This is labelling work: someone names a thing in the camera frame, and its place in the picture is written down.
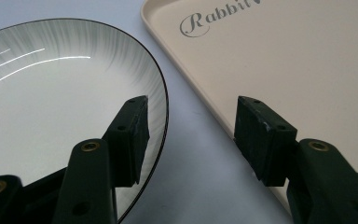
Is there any white plate with grey rim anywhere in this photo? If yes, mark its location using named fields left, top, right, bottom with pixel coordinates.
left=0, top=18, right=170, bottom=224

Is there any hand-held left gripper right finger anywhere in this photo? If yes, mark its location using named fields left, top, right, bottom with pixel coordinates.
left=233, top=95, right=358, bottom=224

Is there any beige plastic tray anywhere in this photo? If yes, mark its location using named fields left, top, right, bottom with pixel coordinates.
left=140, top=0, right=358, bottom=216

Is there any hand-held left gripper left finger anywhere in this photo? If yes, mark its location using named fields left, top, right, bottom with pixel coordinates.
left=51, top=94, right=151, bottom=224

